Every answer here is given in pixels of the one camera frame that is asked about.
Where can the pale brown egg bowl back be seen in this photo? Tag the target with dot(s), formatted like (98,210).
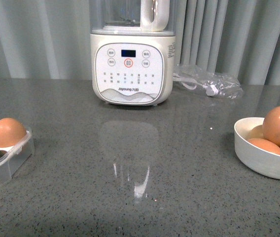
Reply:
(256,132)

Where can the brown egg bowl front left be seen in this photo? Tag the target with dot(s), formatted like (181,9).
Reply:
(265,145)

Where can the brown egg box right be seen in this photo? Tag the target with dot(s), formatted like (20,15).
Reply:
(11,132)

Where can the clear plastic egg box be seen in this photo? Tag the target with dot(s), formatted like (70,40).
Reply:
(11,158)

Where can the white Joyoung blender appliance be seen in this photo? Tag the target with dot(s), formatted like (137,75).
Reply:
(132,50)

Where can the clear plastic bag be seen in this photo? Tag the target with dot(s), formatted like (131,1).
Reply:
(202,82)

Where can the white round bowl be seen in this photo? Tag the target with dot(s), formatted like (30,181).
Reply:
(255,158)

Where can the grey curtain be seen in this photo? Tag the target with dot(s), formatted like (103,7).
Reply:
(49,39)

